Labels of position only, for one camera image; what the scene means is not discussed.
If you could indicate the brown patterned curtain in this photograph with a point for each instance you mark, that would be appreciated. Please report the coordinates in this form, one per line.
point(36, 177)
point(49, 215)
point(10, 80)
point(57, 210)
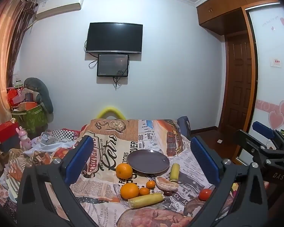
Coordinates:
point(20, 40)

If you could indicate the pink bunny toy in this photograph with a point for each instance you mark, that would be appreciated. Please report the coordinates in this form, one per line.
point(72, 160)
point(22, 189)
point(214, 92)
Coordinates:
point(24, 139)

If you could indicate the green patterned bag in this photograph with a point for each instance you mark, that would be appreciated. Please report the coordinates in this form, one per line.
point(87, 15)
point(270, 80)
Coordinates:
point(33, 119)

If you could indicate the long yellow corn piece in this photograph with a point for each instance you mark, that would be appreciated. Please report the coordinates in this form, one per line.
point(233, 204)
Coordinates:
point(146, 200)

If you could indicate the black white checkered cloth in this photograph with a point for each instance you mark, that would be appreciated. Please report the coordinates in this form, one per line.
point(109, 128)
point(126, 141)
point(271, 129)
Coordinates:
point(62, 136)

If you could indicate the red tomato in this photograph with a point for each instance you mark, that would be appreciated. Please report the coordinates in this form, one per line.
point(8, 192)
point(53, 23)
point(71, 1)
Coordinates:
point(205, 194)

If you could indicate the red box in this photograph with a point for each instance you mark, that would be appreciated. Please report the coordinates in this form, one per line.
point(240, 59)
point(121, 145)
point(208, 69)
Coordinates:
point(6, 131)

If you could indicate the small mandarin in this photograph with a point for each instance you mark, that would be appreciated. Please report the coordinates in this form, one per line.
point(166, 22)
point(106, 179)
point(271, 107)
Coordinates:
point(151, 184)
point(144, 191)

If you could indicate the red gift bag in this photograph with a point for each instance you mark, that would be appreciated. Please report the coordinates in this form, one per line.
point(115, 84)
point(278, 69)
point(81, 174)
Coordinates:
point(13, 97)

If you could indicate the red date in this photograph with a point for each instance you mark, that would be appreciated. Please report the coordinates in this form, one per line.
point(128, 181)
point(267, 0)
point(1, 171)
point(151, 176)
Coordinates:
point(168, 193)

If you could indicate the brown wooden door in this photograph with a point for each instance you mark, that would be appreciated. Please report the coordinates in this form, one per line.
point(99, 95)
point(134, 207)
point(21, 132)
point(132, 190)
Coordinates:
point(236, 87)

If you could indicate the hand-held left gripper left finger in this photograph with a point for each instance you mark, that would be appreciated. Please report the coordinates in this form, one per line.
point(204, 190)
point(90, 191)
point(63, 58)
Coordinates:
point(78, 161)

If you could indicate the yellow foam tube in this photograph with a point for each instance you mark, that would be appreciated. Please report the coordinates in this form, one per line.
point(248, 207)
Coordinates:
point(108, 110)

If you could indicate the light blue cloth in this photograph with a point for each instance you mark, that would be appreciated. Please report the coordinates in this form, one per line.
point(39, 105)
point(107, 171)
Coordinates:
point(45, 144)

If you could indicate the small black wall monitor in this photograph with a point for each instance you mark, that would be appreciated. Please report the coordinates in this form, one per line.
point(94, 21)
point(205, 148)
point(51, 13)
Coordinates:
point(113, 65)

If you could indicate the peeled pomelo segment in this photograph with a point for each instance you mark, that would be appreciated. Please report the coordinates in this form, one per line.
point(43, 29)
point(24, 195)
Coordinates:
point(166, 184)

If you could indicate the small white square object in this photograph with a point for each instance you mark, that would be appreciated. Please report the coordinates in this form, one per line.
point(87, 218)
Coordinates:
point(219, 141)

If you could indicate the short yellow corn piece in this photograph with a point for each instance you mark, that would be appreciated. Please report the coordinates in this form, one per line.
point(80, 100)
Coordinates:
point(174, 172)

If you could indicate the grey plush shark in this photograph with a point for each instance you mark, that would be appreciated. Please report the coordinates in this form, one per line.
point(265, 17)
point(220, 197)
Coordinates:
point(41, 92)

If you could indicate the black wall television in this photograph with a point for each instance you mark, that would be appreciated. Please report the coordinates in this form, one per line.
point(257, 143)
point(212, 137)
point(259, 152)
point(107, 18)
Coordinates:
point(114, 37)

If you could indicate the red and white sticker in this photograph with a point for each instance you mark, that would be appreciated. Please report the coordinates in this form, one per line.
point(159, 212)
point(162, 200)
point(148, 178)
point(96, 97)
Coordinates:
point(276, 62)

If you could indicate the white heart pattern wardrobe door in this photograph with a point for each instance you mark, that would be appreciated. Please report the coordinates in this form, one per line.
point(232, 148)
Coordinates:
point(272, 87)

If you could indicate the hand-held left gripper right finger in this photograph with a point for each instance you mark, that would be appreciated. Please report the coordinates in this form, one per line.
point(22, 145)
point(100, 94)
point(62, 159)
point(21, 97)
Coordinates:
point(204, 161)

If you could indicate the printed newspaper pattern tablecloth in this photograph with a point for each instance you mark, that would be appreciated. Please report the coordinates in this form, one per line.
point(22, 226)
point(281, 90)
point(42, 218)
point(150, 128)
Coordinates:
point(132, 137)

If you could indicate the dark grey plate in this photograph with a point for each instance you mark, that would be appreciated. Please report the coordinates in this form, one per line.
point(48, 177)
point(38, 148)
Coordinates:
point(148, 161)

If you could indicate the sheer orange curtain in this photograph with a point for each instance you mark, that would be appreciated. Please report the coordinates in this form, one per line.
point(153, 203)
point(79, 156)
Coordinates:
point(0, 63)

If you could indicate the white air conditioner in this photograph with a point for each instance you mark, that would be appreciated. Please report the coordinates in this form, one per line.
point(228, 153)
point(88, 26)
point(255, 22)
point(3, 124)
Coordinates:
point(59, 7)

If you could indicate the orange box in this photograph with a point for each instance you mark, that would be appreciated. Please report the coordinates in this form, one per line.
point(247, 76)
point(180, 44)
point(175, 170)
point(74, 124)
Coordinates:
point(27, 106)

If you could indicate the large orange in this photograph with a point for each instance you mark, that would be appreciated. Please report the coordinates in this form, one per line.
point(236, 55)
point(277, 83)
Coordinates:
point(124, 171)
point(129, 191)

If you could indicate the wooden overhead cabinet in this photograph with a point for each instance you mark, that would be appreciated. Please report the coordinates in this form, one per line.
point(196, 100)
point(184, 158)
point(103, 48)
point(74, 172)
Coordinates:
point(222, 7)

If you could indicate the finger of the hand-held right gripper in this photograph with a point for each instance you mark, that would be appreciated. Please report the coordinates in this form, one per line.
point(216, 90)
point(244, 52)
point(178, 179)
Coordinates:
point(262, 128)
point(247, 144)

